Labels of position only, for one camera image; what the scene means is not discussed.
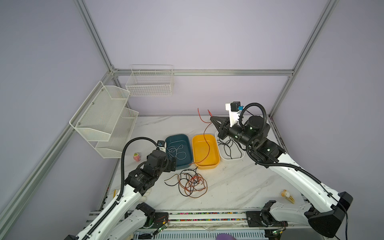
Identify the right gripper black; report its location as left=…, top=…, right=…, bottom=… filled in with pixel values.
left=208, top=115, right=254, bottom=149

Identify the red cable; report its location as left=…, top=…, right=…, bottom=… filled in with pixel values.
left=193, top=107, right=214, bottom=165

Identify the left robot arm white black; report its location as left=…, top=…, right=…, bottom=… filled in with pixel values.
left=66, top=137, right=176, bottom=240

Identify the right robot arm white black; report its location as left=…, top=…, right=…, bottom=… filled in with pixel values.
left=210, top=102, right=353, bottom=238

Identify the dark teal plastic bin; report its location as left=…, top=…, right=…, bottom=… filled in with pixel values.
left=165, top=134, right=194, bottom=170

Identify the white plastic bin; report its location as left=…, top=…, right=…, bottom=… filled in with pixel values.
left=215, top=131, right=246, bottom=162

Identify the yellow plastic bin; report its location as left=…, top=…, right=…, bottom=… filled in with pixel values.
left=192, top=134, right=221, bottom=170

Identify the small pink green ball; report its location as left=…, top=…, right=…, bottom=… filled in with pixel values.
left=133, top=153, right=141, bottom=162

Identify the lower white mesh shelf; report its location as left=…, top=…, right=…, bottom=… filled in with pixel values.
left=95, top=108, right=139, bottom=159

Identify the white mesh shelf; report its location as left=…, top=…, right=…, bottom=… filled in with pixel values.
left=69, top=82, right=130, bottom=142
left=95, top=108, right=139, bottom=159

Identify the upper white mesh shelf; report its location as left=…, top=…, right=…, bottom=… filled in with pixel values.
left=69, top=82, right=130, bottom=142

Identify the purple object at edge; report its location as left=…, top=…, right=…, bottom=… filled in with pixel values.
left=216, top=234, right=236, bottom=240

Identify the small yellow toy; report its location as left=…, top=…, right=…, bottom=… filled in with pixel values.
left=281, top=190, right=296, bottom=204

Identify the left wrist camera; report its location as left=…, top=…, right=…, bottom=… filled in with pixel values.
left=157, top=140, right=167, bottom=152

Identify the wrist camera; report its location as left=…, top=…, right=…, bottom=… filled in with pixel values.
left=157, top=140, right=167, bottom=152
left=225, top=102, right=244, bottom=127

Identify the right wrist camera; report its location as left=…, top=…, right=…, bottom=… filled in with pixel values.
left=225, top=102, right=244, bottom=127

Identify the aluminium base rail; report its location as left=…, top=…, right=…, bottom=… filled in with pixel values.
left=101, top=207, right=331, bottom=232

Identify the white wire wall basket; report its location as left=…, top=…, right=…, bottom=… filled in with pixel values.
left=126, top=65, right=174, bottom=97

